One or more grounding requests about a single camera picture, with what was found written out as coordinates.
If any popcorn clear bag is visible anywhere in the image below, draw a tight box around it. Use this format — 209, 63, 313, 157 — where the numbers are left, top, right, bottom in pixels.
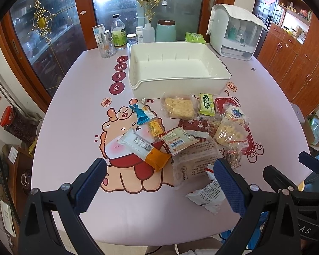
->
213, 118, 249, 149

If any large clear pastry packet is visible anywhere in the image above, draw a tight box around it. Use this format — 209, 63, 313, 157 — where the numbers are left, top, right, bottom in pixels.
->
172, 139, 222, 188

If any green pastry packet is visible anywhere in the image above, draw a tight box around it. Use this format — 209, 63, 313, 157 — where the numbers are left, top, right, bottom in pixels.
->
199, 93, 215, 117

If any beige labelled snack packet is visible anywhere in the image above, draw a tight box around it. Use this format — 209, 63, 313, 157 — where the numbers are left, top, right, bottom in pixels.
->
161, 127, 199, 156

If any rice cracker clear packet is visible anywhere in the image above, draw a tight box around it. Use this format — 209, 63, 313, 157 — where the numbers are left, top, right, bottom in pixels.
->
161, 93, 198, 120

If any white orange snack packet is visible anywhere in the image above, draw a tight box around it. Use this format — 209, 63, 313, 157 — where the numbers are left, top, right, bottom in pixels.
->
117, 128, 171, 172

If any yellow small snack packet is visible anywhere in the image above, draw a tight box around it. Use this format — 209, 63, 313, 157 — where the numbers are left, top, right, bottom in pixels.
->
148, 119, 164, 138

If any blue white snack packet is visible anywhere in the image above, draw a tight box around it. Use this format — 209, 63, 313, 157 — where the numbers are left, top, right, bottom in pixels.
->
130, 98, 157, 126

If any dried nuts clear bag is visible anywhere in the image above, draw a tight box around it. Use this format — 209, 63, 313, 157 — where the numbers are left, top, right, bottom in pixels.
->
225, 147, 243, 169

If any round blue white packet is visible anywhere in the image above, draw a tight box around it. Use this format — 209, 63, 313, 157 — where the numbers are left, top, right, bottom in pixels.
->
225, 105, 247, 126

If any white stool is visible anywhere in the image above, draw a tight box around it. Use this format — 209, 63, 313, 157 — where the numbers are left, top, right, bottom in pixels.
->
291, 103, 305, 125

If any wooden cabinet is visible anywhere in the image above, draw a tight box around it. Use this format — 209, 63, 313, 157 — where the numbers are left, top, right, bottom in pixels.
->
257, 16, 319, 115

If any red container lid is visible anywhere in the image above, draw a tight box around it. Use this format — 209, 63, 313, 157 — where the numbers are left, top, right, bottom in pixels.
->
0, 106, 15, 127

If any white countertop appliance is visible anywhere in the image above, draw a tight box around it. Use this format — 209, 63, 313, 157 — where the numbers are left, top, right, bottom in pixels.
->
209, 9, 265, 61

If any white plastic storage bin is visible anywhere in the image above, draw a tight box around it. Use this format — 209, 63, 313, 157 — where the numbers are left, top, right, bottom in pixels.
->
128, 42, 232, 100

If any green tissue pack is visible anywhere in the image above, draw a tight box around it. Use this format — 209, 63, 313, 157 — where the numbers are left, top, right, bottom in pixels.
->
185, 32, 207, 44

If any white cloth on appliance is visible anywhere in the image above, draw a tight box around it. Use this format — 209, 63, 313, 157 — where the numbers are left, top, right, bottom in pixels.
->
206, 3, 265, 35

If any teal canister brown lid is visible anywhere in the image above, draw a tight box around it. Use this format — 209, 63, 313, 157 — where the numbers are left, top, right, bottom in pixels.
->
155, 20, 176, 42

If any white squeeze bottle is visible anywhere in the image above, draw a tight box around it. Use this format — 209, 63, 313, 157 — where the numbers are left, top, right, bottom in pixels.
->
135, 17, 155, 43

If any clear drinking glass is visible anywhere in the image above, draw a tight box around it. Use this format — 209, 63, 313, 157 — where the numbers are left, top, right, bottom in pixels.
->
98, 39, 116, 58

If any small glass jar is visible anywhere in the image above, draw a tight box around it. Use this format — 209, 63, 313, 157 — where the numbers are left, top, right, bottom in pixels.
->
127, 33, 138, 46

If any small white pill bottle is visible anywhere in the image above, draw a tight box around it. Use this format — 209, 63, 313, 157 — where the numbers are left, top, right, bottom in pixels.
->
135, 26, 144, 43

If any small metal can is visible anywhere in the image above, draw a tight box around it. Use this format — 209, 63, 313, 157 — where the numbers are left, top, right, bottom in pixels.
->
101, 30, 112, 43

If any glass bottle green label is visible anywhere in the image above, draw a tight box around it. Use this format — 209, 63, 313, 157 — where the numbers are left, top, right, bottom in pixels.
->
111, 14, 127, 50

